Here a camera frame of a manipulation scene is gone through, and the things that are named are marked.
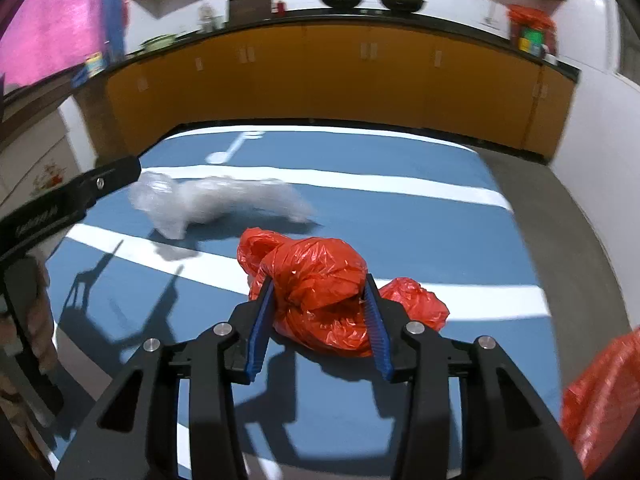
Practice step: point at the red-lined trash bin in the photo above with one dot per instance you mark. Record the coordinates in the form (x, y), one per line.
(600, 400)

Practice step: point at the red bottle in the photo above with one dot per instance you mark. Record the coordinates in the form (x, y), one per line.
(280, 7)

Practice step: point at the orange lower kitchen cabinets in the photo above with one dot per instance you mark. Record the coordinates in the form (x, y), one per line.
(325, 75)

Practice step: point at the green box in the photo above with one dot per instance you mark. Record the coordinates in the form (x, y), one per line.
(531, 41)

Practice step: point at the white cabinet with flower sticker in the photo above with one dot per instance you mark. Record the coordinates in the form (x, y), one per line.
(45, 160)

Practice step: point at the brown box on counter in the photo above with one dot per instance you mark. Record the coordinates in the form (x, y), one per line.
(250, 7)

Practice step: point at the glass jar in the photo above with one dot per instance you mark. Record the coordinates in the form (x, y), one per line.
(209, 19)

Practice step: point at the clear bubble wrap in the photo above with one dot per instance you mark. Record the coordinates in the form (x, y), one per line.
(200, 200)

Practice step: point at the colourful packet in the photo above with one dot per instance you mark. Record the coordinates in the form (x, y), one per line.
(94, 65)

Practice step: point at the pink hanging cloth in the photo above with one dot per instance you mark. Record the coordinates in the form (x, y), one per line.
(50, 25)

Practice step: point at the black kitchen countertop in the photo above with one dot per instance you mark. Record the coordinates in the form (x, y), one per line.
(300, 16)

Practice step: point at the white cup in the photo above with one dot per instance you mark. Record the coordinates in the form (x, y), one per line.
(550, 58)

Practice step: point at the blue hanging cloth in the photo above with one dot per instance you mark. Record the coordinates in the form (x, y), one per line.
(114, 15)

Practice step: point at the blue white-striped table cover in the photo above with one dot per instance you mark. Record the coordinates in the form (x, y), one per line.
(350, 195)

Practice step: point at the white wall socket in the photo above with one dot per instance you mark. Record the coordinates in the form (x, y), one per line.
(488, 21)

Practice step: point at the green bowl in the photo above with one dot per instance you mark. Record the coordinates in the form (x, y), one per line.
(159, 42)

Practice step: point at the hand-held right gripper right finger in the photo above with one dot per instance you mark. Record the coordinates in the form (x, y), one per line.
(377, 330)

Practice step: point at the knotted red plastic bag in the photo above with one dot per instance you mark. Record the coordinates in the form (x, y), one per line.
(320, 280)

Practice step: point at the small crumpled red plastic bag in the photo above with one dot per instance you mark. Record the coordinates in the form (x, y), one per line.
(415, 300)

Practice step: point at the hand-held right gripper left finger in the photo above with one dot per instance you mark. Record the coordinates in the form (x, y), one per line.
(257, 330)

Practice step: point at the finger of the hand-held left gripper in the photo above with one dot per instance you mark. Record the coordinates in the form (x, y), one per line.
(115, 172)

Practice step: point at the person's left hand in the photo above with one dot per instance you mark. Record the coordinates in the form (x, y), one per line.
(46, 320)

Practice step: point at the red bag on counter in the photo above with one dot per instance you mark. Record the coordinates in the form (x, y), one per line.
(530, 16)

